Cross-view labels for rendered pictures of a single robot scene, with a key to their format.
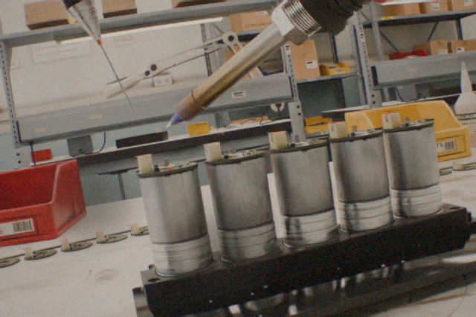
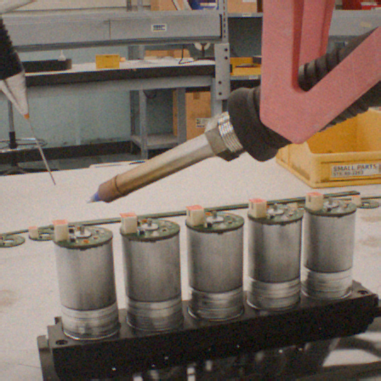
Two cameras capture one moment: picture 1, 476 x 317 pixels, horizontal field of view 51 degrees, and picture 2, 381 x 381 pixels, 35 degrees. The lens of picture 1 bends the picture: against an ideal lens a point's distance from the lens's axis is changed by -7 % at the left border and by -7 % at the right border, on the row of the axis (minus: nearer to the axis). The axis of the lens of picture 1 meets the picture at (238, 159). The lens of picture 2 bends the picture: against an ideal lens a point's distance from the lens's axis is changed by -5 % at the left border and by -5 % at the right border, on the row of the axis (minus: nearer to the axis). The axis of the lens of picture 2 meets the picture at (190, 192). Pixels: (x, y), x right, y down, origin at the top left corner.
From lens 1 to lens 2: 0.07 m
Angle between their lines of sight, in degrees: 10
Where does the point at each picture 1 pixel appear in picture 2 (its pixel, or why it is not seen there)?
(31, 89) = not seen: outside the picture
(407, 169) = (321, 253)
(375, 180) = (287, 264)
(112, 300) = (13, 338)
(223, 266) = (128, 334)
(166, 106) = (74, 31)
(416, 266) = (311, 358)
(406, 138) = (326, 224)
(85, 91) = not seen: outside the picture
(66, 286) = not seen: outside the picture
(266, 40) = (196, 151)
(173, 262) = (82, 327)
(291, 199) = (201, 275)
